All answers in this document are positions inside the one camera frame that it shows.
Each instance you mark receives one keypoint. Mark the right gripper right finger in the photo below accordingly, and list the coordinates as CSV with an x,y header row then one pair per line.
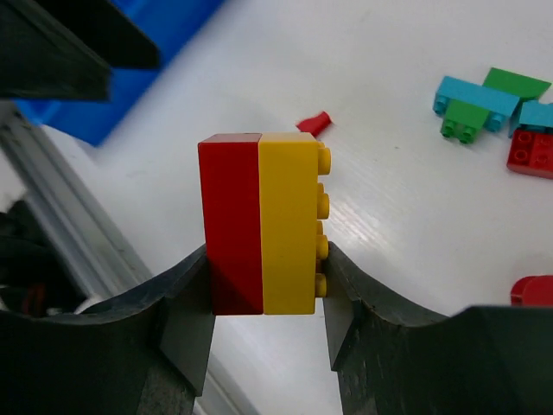
x,y
393,356

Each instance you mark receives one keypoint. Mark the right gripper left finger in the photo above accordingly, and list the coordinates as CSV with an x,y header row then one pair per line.
x,y
142,352

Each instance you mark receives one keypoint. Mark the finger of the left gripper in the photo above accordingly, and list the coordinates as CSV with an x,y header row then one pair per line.
x,y
41,59
116,39

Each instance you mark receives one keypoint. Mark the long red lego brick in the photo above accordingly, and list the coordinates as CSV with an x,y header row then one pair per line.
x,y
229,183

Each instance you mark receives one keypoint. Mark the red rounded lego brick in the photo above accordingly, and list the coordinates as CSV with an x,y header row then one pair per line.
x,y
533,291

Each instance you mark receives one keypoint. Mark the long yellow lego brick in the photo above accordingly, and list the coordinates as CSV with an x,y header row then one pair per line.
x,y
293,205

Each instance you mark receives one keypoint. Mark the small red lego piece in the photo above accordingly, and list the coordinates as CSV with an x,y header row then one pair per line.
x,y
315,125

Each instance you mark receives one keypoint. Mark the blue compartment bin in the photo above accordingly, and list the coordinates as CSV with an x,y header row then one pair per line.
x,y
170,24

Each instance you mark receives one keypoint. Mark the red square lego brick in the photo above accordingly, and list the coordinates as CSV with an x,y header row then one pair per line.
x,y
531,154

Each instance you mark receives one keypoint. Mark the long teal lego brick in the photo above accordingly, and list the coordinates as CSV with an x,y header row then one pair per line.
x,y
501,105

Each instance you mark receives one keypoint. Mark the small teal lego brick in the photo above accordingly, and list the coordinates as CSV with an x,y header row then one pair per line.
x,y
532,116

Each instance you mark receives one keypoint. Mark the green sloped lego brick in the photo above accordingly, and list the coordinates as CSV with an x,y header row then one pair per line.
x,y
525,87

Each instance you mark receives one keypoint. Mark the aluminium front rail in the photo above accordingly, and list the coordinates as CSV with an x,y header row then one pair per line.
x,y
100,260

